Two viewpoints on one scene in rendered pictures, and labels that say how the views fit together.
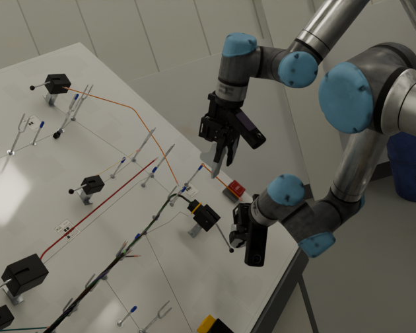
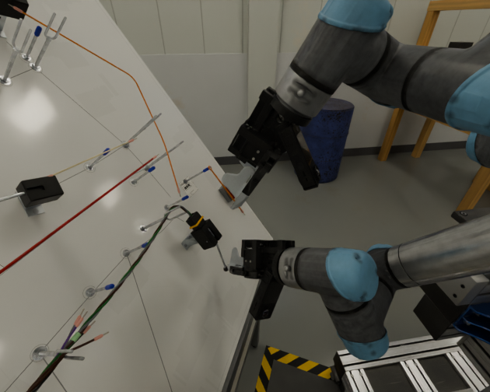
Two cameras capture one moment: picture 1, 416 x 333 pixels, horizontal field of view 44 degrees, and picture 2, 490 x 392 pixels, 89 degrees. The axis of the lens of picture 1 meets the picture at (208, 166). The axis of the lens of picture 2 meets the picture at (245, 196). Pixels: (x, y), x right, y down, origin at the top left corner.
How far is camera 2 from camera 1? 0.91 m
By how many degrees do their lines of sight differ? 22
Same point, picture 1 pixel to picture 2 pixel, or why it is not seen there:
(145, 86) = (153, 62)
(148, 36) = (161, 22)
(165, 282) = (145, 326)
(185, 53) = (187, 46)
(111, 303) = not seen: outside the picture
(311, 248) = (363, 354)
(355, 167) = (467, 270)
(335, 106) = not seen: outside the picture
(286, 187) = (364, 279)
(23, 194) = not seen: outside the picture
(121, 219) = (93, 236)
